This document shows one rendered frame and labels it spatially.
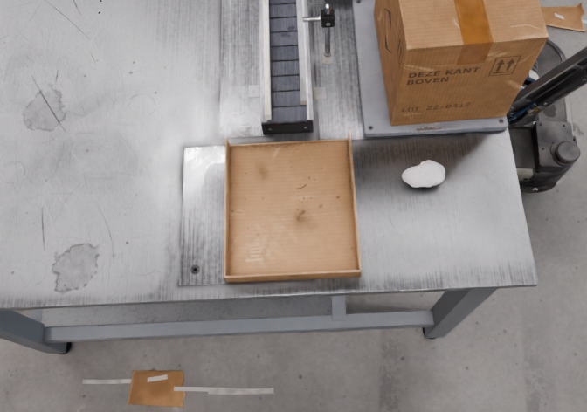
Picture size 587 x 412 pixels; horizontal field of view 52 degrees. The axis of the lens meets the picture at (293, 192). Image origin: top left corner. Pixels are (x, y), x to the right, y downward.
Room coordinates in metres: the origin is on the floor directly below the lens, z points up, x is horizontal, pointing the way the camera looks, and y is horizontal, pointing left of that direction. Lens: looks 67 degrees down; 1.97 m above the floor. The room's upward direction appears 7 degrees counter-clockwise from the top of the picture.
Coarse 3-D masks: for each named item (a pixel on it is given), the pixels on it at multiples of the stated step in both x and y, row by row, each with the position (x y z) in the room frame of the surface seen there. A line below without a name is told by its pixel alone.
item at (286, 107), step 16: (272, 0) 0.94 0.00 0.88; (288, 0) 0.93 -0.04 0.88; (272, 16) 0.89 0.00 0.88; (288, 16) 0.89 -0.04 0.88; (272, 32) 0.85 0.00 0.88; (288, 32) 0.84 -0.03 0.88; (272, 48) 0.81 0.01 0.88; (288, 48) 0.80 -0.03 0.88; (272, 64) 0.77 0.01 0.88; (288, 64) 0.76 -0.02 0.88; (272, 80) 0.72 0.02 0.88; (288, 80) 0.72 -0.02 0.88; (272, 96) 0.69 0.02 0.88; (288, 96) 0.68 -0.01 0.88; (272, 112) 0.65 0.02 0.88; (288, 112) 0.64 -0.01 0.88; (304, 112) 0.64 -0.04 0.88
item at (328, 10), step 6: (330, 6) 0.81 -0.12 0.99; (324, 12) 0.81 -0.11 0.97; (330, 12) 0.81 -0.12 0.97; (306, 18) 0.81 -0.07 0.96; (312, 18) 0.81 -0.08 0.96; (318, 18) 0.81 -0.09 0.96; (324, 18) 0.80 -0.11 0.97; (330, 18) 0.80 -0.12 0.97; (324, 24) 0.80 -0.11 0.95; (330, 24) 0.80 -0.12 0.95
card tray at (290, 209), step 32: (224, 160) 0.55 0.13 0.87; (256, 160) 0.56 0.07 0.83; (288, 160) 0.55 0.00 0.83; (320, 160) 0.55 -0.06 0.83; (352, 160) 0.52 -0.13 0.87; (224, 192) 0.48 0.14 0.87; (256, 192) 0.49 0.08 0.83; (288, 192) 0.48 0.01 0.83; (320, 192) 0.47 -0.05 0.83; (352, 192) 0.46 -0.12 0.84; (224, 224) 0.41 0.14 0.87; (256, 224) 0.42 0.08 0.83; (288, 224) 0.41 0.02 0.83; (320, 224) 0.40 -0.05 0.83; (352, 224) 0.40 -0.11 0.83; (224, 256) 0.35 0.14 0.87; (256, 256) 0.35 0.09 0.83; (288, 256) 0.35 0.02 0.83; (320, 256) 0.34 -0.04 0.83; (352, 256) 0.33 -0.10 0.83
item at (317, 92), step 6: (312, 84) 0.72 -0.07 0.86; (252, 90) 0.74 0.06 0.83; (258, 90) 0.73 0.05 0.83; (312, 90) 0.70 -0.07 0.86; (318, 90) 0.72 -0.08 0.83; (324, 90) 0.71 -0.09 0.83; (252, 96) 0.72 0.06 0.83; (258, 96) 0.72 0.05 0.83; (312, 96) 0.70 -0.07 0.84; (318, 96) 0.70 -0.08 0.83; (324, 96) 0.70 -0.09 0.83
